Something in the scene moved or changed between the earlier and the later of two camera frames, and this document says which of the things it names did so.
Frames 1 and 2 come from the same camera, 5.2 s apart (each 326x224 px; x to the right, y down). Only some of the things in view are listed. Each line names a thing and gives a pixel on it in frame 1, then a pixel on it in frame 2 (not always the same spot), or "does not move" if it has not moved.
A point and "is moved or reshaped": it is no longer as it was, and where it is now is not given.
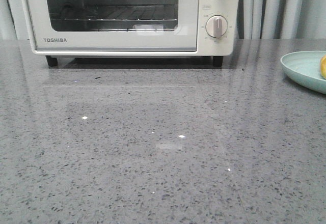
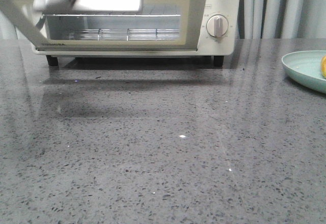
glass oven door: (113, 16) is moved or reshaped
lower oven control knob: (216, 26) does not move
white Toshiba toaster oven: (105, 19) does not move
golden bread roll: (323, 67) does not move
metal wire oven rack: (153, 12) -> (125, 34)
